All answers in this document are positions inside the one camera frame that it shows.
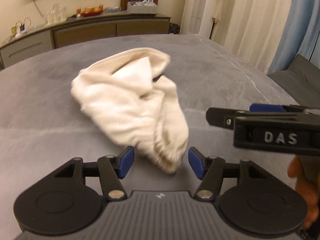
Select cream white garment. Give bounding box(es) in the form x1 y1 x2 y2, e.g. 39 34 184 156
71 48 189 173

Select power strip with cables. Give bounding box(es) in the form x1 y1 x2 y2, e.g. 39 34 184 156
11 17 31 38

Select red fruit bowl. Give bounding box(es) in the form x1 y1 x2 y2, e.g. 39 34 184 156
79 4 104 17

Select cream curtain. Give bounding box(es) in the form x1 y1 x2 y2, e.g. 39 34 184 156
209 0 292 73

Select clear glass bottles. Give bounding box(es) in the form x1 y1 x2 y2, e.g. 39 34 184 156
44 3 67 25

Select blue curtain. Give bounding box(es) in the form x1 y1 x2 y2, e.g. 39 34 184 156
267 0 319 74

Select long sideboard cabinet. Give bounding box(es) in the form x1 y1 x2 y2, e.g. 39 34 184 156
1 11 171 69

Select grey storage basket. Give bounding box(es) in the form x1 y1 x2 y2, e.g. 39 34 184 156
127 2 157 15

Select grey pillow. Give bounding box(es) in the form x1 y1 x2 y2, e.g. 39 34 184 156
268 54 320 108

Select right hand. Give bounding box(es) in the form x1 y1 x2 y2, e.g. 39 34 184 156
287 156 319 228

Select white standing air conditioner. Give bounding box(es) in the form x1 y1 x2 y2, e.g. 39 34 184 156
180 0 218 38

